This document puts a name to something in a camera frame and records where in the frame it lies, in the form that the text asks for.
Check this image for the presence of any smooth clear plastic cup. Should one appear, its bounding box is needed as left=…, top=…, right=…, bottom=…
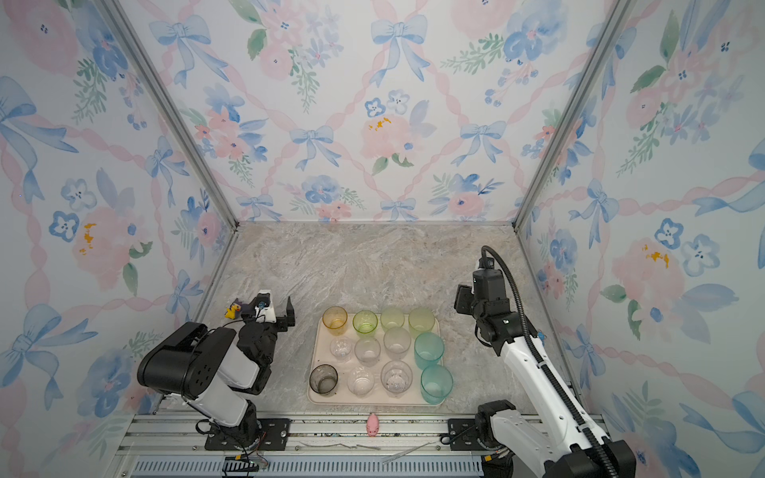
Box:
left=381, top=360, right=414, bottom=398

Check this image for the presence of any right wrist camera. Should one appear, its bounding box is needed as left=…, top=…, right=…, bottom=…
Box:
left=477, top=255, right=495, bottom=271

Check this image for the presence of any purple yellow toy figure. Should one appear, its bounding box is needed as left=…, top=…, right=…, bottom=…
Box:
left=224, top=300, right=243, bottom=321

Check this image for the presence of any small clear glass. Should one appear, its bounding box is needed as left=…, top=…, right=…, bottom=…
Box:
left=347, top=368, right=376, bottom=398
left=330, top=337, right=356, bottom=362

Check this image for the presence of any cream plastic tray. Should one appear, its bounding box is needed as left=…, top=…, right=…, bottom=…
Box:
left=307, top=315, right=436, bottom=408

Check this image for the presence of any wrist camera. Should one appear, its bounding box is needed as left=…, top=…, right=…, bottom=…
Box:
left=252, top=290, right=276, bottom=323
left=477, top=255, right=495, bottom=271

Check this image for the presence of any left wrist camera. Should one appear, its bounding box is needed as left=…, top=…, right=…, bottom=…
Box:
left=252, top=290, right=276, bottom=323

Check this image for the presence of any smoky grey plastic cup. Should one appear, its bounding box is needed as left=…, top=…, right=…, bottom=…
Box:
left=309, top=364, right=340, bottom=396

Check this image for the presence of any pink pig toy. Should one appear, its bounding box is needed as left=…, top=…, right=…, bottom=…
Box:
left=366, top=413, right=380, bottom=437

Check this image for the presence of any aluminium left corner post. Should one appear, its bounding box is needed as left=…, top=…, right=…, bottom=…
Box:
left=95, top=0, right=239, bottom=231

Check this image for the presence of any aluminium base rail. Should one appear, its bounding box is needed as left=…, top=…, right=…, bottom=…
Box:
left=106, top=410, right=533, bottom=477

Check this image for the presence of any aluminium corner post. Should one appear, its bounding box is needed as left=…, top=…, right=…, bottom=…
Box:
left=513, top=0, right=634, bottom=236
left=95, top=0, right=239, bottom=231

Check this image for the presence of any dimpled light green cup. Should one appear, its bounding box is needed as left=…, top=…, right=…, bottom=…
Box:
left=381, top=307, right=406, bottom=332

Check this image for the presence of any yellow plastic cup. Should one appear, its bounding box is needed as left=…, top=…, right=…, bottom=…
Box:
left=322, top=306, right=349, bottom=336

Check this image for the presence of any smooth green plastic cup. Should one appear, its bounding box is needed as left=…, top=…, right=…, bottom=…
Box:
left=353, top=310, right=379, bottom=338

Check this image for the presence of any dimpled yellow-green plastic cup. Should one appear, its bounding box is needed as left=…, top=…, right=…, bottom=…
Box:
left=408, top=307, right=436, bottom=338

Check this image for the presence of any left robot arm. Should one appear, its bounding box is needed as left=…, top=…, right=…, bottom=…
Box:
left=137, top=290, right=296, bottom=452

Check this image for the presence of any dimpled teal plastic cup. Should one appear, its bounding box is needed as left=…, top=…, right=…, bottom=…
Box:
left=420, top=364, right=454, bottom=406

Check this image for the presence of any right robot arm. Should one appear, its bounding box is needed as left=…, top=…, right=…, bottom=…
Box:
left=454, top=259, right=637, bottom=477

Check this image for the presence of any aluminium right corner post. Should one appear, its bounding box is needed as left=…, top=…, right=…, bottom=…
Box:
left=513, top=0, right=634, bottom=236

